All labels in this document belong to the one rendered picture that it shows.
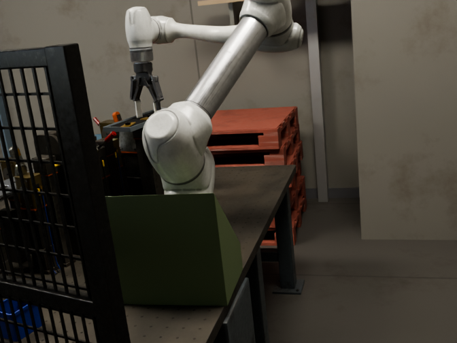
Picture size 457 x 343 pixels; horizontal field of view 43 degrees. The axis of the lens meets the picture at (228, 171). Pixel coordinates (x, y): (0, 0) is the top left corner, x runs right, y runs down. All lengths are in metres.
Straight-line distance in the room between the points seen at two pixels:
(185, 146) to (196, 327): 0.52
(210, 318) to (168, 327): 0.12
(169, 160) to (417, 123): 2.26
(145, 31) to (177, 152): 0.77
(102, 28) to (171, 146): 3.36
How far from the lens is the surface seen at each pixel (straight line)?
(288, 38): 2.10
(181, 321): 1.77
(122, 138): 2.61
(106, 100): 5.03
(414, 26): 3.61
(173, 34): 2.43
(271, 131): 3.63
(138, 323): 1.80
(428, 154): 3.74
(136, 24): 2.32
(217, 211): 1.69
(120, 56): 4.91
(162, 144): 1.66
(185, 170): 1.74
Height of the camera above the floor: 1.58
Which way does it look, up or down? 16 degrees down
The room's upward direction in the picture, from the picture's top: 6 degrees counter-clockwise
